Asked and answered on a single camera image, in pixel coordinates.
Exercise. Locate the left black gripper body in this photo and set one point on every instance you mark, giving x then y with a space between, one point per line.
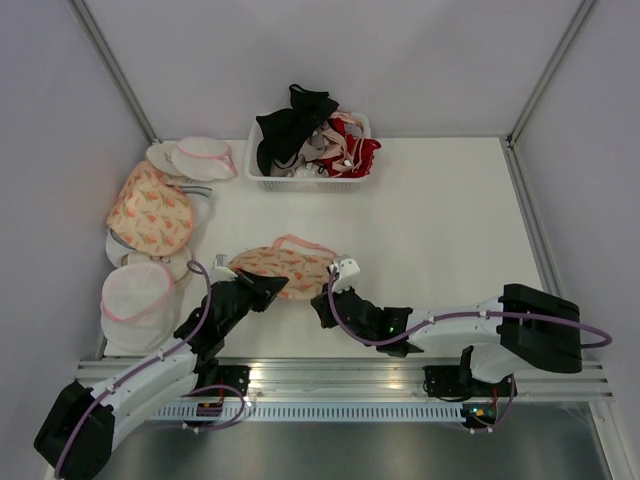
245 294

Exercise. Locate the tulip print mesh laundry bag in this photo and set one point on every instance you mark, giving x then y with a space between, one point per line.
304 264

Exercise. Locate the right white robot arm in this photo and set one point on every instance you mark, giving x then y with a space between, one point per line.
522 329

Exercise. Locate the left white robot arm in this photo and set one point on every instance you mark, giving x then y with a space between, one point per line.
87 423

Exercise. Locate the cream laundry bag with glasses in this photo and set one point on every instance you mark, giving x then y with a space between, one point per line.
121 254

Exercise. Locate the large white pink-trim mesh bag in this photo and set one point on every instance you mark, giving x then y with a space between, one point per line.
137 307

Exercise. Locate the white grey-trim laundry bag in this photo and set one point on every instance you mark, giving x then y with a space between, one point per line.
195 207

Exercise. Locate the black bra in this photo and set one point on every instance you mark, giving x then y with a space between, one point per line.
285 131

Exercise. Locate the beige pink bra in basket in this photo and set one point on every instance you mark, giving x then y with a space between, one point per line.
322 147

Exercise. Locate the red bra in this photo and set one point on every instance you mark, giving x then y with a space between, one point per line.
357 149

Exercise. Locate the cream embroidered laundry bag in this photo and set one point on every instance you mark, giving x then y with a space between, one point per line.
159 155

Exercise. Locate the white plastic basket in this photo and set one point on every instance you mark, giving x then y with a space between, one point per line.
291 184

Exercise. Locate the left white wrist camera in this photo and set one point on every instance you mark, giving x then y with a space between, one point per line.
220 267

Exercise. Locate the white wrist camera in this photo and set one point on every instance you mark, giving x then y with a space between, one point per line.
220 267
343 272

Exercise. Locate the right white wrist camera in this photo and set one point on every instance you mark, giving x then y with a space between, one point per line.
343 272

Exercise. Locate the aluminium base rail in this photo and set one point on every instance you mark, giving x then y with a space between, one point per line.
399 380

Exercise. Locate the white slotted cable duct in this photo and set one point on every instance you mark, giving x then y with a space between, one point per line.
437 412

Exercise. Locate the left aluminium frame post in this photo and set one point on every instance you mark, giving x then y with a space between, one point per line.
90 26

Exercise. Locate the aluminium frame post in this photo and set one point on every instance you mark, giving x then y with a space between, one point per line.
577 22
90 26

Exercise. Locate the right aluminium frame post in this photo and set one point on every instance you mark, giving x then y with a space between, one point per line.
577 22

